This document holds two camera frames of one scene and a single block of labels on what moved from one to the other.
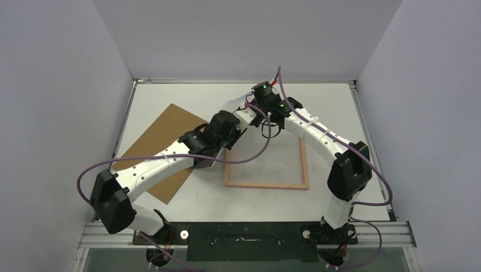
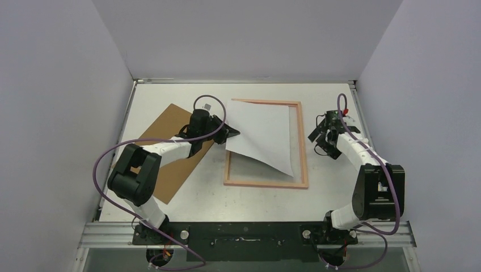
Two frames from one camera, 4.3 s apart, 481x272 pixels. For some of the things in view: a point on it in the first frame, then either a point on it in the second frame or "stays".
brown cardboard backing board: [174, 124] stays
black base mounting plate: [251, 242] stays
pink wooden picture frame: [304, 186] stays
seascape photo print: [234, 103] -> [264, 132]
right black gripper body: [275, 122] -> [322, 134]
